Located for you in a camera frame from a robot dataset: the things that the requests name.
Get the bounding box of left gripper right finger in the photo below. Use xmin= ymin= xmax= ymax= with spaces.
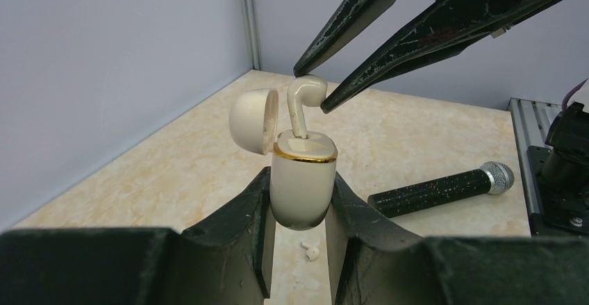
xmin=325 ymin=176 xmax=588 ymax=304

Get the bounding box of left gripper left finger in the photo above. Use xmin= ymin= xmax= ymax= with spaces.
xmin=1 ymin=167 xmax=275 ymax=304

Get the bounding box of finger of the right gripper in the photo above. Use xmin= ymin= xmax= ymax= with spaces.
xmin=293 ymin=0 xmax=396 ymax=77
xmin=321 ymin=0 xmax=561 ymax=113

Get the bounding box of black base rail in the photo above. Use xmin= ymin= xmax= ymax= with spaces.
xmin=508 ymin=98 xmax=588 ymax=238

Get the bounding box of white earbud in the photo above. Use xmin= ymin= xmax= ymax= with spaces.
xmin=286 ymin=75 xmax=328 ymax=139
xmin=300 ymin=242 xmax=320 ymax=262

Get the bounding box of black microphone grey head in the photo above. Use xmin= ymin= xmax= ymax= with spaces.
xmin=367 ymin=161 xmax=515 ymax=218

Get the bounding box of white earbud charging case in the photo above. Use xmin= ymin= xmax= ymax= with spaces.
xmin=229 ymin=88 xmax=338 ymax=231

